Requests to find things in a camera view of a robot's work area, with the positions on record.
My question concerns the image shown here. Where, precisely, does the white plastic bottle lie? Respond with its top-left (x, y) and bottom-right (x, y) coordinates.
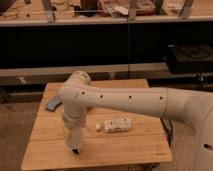
top-left (95, 118), bottom-right (131, 133)

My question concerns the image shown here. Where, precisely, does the wooden table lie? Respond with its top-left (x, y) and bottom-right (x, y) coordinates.
top-left (21, 83), bottom-right (173, 171)

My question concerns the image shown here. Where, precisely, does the blue sponge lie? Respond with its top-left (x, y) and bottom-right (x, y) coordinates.
top-left (45, 96), bottom-right (62, 112)

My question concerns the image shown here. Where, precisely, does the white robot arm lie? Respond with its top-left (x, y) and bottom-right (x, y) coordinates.
top-left (58, 71), bottom-right (213, 171)

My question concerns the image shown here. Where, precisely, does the black box on shelf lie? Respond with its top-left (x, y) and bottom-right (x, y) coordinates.
top-left (165, 45), bottom-right (213, 74)

